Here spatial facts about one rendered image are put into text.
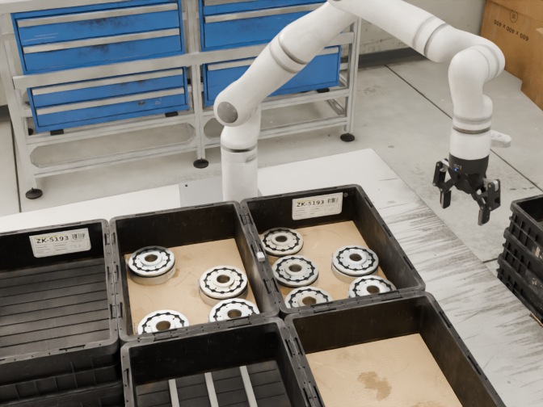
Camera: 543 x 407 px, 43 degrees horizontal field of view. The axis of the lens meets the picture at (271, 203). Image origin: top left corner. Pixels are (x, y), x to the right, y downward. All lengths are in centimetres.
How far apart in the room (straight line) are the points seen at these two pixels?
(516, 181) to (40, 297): 260
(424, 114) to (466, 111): 283
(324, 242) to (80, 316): 58
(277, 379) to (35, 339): 49
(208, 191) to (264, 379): 69
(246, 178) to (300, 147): 197
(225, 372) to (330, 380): 20
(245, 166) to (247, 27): 167
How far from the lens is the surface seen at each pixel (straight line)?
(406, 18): 134
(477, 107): 129
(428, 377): 136
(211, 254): 160
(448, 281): 178
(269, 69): 154
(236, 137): 169
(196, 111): 338
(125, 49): 321
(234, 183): 174
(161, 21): 319
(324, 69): 355
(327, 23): 150
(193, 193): 186
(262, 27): 334
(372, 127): 393
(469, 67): 125
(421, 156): 369
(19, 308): 155
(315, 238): 165
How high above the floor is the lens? 183
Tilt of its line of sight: 34 degrees down
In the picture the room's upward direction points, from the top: straight up
